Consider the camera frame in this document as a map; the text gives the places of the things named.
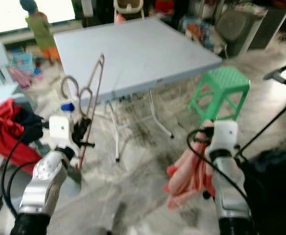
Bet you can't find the salmon pink garment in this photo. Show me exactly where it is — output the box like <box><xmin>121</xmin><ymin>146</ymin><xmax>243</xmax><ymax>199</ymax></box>
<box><xmin>165</xmin><ymin>120</ymin><xmax>217</xmax><ymax>211</ymax></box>

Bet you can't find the pink metal clothes hanger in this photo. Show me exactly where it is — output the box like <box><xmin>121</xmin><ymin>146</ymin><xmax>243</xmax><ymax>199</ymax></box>
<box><xmin>61</xmin><ymin>54</ymin><xmax>105</xmax><ymax>171</ymax></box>

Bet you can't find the red garment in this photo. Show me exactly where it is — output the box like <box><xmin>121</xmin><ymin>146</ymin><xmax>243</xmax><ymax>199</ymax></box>
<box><xmin>0</xmin><ymin>98</ymin><xmax>46</xmax><ymax>174</ymax></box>

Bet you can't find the blue bottle cap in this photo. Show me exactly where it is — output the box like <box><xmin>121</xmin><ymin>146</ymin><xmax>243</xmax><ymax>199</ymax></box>
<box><xmin>60</xmin><ymin>102</ymin><xmax>76</xmax><ymax>112</ymax></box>

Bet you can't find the dark navy garment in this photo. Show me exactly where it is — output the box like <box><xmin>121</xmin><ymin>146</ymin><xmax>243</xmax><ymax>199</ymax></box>
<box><xmin>16</xmin><ymin>109</ymin><xmax>46</xmax><ymax>142</ymax></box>

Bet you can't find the green plastic stool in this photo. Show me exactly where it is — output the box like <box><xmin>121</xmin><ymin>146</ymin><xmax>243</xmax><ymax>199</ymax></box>
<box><xmin>187</xmin><ymin>67</ymin><xmax>251</xmax><ymax>125</ymax></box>

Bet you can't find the person in black clothes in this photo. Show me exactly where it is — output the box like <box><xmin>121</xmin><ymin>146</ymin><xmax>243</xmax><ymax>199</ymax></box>
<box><xmin>238</xmin><ymin>147</ymin><xmax>286</xmax><ymax>235</ymax></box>

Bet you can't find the black tripod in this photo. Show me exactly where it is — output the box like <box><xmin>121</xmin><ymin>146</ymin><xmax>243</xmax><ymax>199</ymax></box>
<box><xmin>236</xmin><ymin>58</ymin><xmax>286</xmax><ymax>157</ymax></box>

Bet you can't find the grey folding table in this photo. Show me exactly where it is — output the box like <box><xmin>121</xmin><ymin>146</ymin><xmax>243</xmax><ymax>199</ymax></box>
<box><xmin>54</xmin><ymin>17</ymin><xmax>223</xmax><ymax>162</ymax></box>

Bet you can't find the colourful baby bouncer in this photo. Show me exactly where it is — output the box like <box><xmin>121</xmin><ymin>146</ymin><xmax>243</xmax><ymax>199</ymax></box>
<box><xmin>180</xmin><ymin>17</ymin><xmax>215</xmax><ymax>49</ymax></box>

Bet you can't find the grey box appliance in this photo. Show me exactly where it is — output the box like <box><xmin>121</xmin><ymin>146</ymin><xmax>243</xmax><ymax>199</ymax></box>
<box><xmin>214</xmin><ymin>7</ymin><xmax>266</xmax><ymax>57</ymax></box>

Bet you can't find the child in green shirt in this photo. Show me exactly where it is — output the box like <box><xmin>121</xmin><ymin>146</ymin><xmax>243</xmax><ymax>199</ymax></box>
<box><xmin>20</xmin><ymin>0</ymin><xmax>60</xmax><ymax>64</ymax></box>

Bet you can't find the white baby high chair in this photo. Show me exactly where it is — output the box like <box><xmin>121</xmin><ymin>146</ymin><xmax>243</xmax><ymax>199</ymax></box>
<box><xmin>114</xmin><ymin>0</ymin><xmax>144</xmax><ymax>23</ymax></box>

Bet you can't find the bright white screen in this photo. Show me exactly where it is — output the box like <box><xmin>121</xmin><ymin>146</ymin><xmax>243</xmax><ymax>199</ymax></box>
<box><xmin>0</xmin><ymin>0</ymin><xmax>76</xmax><ymax>36</ymax></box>

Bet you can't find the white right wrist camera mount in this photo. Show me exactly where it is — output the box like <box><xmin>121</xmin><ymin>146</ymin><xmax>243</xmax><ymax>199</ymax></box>
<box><xmin>207</xmin><ymin>120</ymin><xmax>240</xmax><ymax>157</ymax></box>

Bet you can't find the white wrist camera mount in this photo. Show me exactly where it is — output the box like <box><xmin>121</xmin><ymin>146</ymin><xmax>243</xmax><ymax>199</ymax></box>
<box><xmin>207</xmin><ymin>120</ymin><xmax>240</xmax><ymax>157</ymax></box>
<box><xmin>49</xmin><ymin>115</ymin><xmax>80</xmax><ymax>152</ymax></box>

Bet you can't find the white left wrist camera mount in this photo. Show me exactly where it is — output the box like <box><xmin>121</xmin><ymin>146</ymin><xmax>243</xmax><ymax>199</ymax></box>
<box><xmin>49</xmin><ymin>115</ymin><xmax>80</xmax><ymax>152</ymax></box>

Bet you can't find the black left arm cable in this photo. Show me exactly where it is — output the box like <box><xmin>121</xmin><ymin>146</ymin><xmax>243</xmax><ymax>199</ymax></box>
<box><xmin>7</xmin><ymin>162</ymin><xmax>38</xmax><ymax>217</ymax></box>

